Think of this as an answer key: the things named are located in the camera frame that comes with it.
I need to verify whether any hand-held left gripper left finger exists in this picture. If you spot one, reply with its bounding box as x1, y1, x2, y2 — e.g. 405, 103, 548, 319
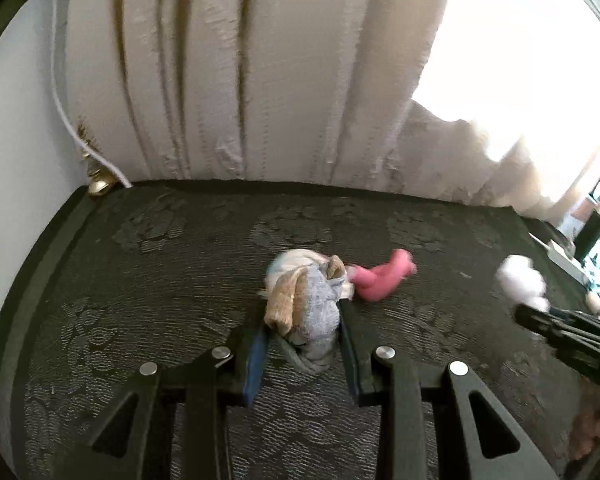
70, 307, 270, 480

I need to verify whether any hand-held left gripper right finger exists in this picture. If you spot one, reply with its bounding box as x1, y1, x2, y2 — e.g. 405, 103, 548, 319
337, 299, 551, 480

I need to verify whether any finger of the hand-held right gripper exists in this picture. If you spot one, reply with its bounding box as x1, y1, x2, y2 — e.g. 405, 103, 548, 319
514, 304, 600, 347

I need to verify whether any grey and tan sock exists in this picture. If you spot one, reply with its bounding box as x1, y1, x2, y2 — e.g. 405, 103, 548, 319
264, 255, 347, 356

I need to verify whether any white fluffy ball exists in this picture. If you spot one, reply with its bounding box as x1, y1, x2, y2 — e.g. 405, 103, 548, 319
496, 254, 551, 313

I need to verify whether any dark grey sock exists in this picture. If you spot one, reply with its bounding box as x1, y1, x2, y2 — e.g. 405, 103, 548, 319
279, 332, 340, 375

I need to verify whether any white power strip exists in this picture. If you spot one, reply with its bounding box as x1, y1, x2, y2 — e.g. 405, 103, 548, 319
529, 230, 593, 283

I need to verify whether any pink sock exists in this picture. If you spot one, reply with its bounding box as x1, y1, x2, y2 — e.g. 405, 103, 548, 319
351, 249, 419, 303

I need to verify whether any black tumbler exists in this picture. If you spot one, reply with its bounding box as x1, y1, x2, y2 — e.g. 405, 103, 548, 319
574, 209, 600, 261

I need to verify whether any cream sock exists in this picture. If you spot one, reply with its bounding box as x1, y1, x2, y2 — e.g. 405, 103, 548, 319
266, 249, 356, 302

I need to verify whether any dark patterned rug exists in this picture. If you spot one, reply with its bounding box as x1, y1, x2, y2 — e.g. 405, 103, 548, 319
0, 179, 600, 480

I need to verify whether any gold curtain tieback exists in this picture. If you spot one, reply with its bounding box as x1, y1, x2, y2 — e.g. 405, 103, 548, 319
80, 125, 116, 197

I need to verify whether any cream curtain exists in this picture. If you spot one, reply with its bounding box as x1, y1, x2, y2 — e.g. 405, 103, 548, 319
55, 0, 600, 221

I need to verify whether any wooden window frame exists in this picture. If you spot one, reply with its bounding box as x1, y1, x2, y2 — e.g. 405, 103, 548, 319
555, 135, 600, 241

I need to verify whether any white cable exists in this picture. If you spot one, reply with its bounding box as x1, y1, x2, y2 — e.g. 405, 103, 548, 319
52, 0, 132, 189

